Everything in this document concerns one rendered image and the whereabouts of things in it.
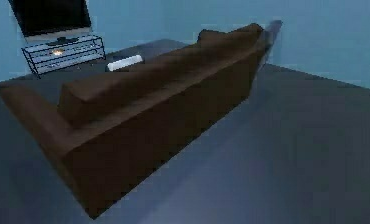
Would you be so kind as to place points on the brown sofa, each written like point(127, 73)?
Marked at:
point(143, 113)

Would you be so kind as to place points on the white box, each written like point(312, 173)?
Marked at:
point(124, 62)

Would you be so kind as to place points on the black television set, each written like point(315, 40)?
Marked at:
point(51, 15)

